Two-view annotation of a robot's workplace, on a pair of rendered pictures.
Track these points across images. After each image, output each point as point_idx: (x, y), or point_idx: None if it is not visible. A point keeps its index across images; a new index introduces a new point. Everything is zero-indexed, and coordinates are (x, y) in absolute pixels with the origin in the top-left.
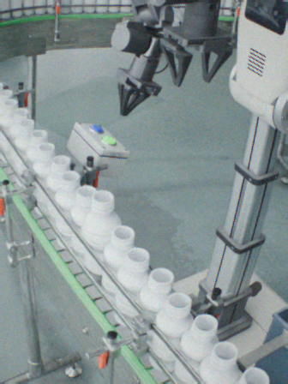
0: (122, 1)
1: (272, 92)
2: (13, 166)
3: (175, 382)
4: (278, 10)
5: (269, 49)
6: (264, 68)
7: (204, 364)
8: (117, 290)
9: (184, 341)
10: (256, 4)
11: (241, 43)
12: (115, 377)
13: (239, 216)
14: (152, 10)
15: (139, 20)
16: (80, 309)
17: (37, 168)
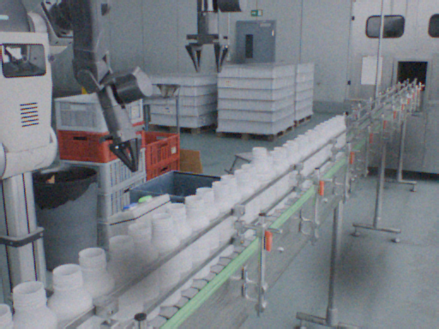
0: None
1: (49, 130)
2: (205, 260)
3: (303, 179)
4: (36, 55)
5: (38, 93)
6: (39, 114)
7: (303, 152)
8: (282, 182)
9: (297, 155)
10: (15, 58)
11: (8, 106)
12: (293, 242)
13: (41, 280)
14: (107, 59)
15: (100, 75)
16: (278, 239)
17: (231, 201)
